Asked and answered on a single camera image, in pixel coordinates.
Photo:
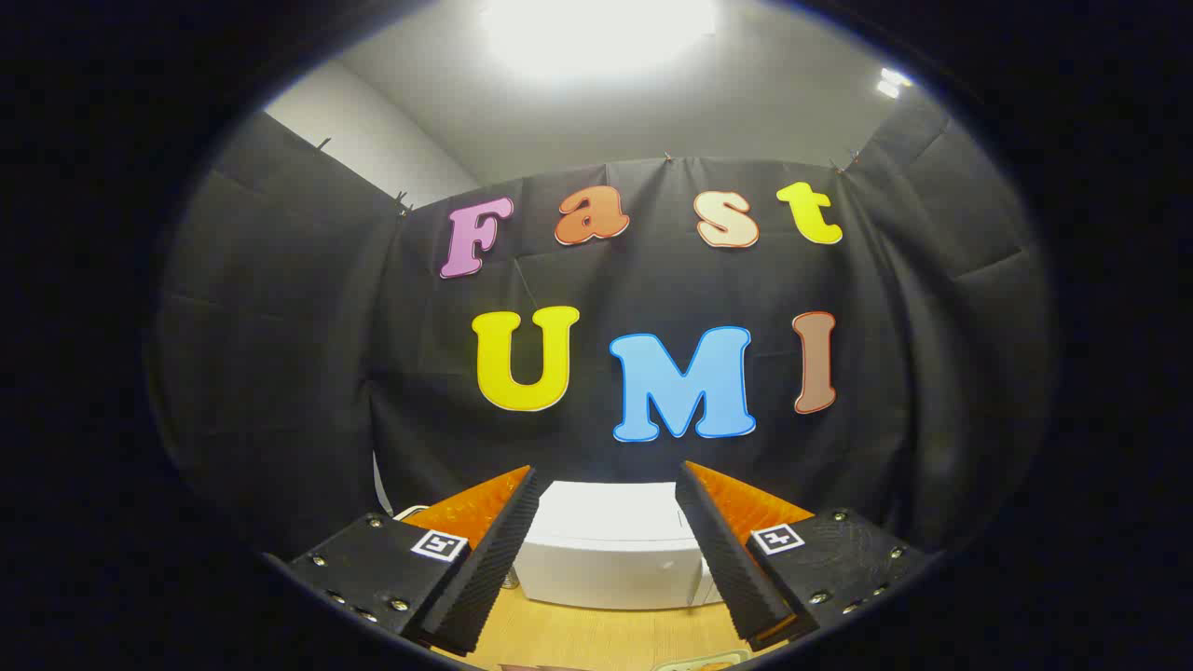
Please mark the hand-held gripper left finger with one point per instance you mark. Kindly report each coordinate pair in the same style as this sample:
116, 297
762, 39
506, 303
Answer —
494, 559

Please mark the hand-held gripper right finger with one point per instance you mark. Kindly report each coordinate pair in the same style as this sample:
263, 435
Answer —
722, 559

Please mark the white microwave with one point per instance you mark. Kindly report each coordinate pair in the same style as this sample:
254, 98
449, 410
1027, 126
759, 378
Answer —
606, 550

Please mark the small ceiling light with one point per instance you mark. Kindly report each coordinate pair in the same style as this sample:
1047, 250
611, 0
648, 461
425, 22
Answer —
891, 82

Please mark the large ceiling light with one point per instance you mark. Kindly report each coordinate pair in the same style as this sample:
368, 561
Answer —
596, 37

